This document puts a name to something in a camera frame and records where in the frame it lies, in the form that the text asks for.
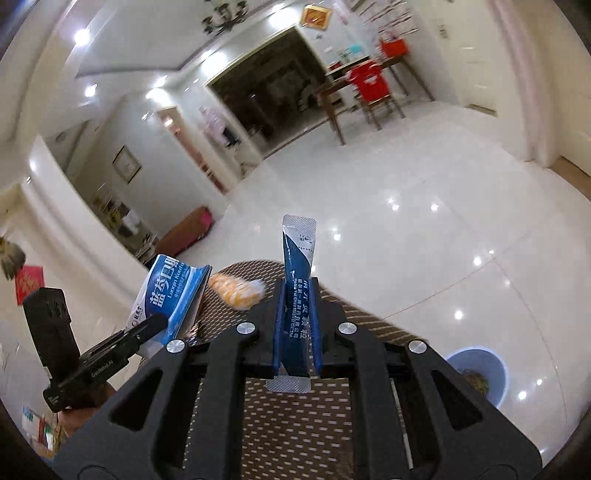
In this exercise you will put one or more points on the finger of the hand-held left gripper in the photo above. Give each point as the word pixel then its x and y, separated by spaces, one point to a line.
pixel 147 328

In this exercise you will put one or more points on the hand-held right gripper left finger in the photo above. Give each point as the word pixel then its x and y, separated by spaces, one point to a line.
pixel 279 323

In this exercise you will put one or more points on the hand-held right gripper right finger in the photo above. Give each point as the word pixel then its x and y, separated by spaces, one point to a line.
pixel 315 323

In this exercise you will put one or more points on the blue and white medicine box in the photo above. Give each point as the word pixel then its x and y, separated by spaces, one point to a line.
pixel 175 290

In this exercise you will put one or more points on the dark blue sachet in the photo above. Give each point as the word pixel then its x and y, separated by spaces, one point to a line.
pixel 298 258

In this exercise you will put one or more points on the blue plastic bin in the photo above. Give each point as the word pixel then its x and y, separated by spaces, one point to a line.
pixel 496 369

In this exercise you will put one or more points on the person's left hand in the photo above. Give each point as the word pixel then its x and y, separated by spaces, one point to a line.
pixel 87 410

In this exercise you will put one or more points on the yellow bread packet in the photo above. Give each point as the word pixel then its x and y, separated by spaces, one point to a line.
pixel 235 290

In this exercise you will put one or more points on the red diamond door decoration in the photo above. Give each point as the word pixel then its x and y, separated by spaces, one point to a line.
pixel 30 284

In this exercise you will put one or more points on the hanging broom ornament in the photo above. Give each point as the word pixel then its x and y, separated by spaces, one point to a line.
pixel 11 258

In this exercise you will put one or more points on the red upholstered bench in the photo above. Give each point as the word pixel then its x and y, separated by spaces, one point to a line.
pixel 187 230

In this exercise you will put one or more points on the white shelf rack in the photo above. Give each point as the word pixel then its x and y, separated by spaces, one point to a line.
pixel 122 226

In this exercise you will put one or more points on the small framed picture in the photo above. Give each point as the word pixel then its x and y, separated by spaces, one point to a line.
pixel 127 164

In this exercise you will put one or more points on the coat stand with clothes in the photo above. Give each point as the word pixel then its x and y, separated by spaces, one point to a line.
pixel 217 124

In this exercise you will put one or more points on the sliding glass door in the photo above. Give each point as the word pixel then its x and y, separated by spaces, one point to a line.
pixel 268 92

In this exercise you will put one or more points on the wooden dining table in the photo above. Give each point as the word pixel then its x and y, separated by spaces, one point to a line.
pixel 341 87

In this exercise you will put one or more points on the wooden chair with red cover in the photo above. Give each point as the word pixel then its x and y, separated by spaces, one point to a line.
pixel 371 85

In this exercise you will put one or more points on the light blue box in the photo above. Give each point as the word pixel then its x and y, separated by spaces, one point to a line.
pixel 353 49

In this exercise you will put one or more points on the red gift bag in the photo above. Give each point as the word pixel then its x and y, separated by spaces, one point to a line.
pixel 394 47

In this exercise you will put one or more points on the diamond-shaped framed picture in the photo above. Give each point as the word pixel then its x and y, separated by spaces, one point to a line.
pixel 316 17

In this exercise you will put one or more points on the black chandelier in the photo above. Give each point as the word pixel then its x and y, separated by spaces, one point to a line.
pixel 224 16

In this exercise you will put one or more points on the wall of paper sheets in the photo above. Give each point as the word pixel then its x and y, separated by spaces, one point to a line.
pixel 383 11

